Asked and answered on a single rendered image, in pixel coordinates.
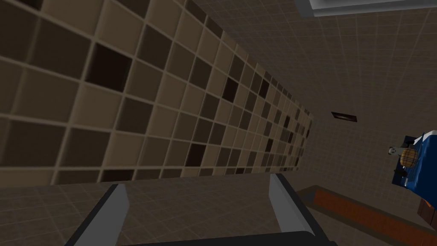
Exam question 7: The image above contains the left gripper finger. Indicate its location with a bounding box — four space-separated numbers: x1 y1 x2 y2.
64 183 130 246

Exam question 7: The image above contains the blue bed with plaid pillow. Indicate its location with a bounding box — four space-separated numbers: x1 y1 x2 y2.
388 129 437 199

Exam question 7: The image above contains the brown wooden cabinet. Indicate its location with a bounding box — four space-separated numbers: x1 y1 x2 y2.
417 198 437 230

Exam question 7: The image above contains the dark wall vent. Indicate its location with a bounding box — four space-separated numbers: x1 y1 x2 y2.
331 111 358 123

